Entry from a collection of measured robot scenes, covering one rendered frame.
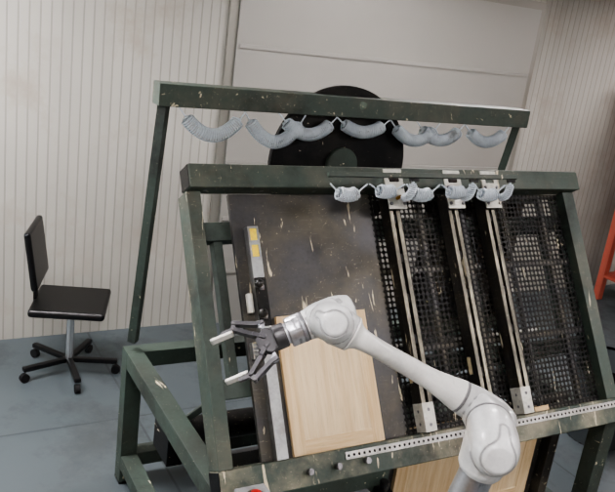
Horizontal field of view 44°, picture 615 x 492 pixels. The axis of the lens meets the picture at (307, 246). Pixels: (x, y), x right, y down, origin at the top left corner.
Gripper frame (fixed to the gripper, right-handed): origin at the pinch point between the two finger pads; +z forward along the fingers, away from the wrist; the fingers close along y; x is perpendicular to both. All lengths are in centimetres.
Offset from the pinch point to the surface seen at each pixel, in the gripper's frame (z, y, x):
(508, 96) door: -311, -304, 356
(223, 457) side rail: 17, 0, 79
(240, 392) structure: 3, -24, 85
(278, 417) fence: -8, -9, 89
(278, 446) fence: -3, 1, 92
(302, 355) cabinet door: -26, -30, 91
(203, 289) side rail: 1, -58, 57
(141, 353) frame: 47, -93, 152
